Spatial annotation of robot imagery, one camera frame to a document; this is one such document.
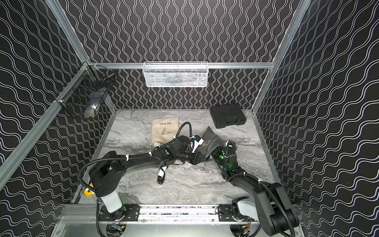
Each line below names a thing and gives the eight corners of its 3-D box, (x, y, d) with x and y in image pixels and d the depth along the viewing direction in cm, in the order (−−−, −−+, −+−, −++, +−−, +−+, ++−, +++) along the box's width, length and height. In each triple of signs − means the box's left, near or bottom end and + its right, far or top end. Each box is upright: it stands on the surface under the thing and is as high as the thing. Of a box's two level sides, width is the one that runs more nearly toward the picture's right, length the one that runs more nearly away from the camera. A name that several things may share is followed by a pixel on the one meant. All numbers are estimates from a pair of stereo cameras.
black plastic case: (217, 130, 110) (218, 125, 105) (208, 112, 122) (209, 106, 117) (244, 124, 113) (246, 119, 109) (233, 107, 125) (235, 102, 121)
